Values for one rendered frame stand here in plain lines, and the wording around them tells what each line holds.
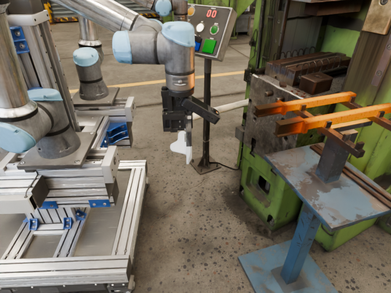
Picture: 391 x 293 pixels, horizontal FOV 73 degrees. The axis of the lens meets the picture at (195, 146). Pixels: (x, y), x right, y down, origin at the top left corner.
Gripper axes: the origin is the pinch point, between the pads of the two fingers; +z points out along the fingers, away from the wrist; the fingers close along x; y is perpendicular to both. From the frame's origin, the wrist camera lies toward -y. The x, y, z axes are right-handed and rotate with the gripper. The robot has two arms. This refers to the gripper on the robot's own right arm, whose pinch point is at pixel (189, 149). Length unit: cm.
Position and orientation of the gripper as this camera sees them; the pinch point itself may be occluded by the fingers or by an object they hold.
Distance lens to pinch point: 80.3
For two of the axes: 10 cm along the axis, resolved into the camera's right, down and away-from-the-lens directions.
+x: 0.4, 5.7, -8.2
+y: -10.0, 0.2, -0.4
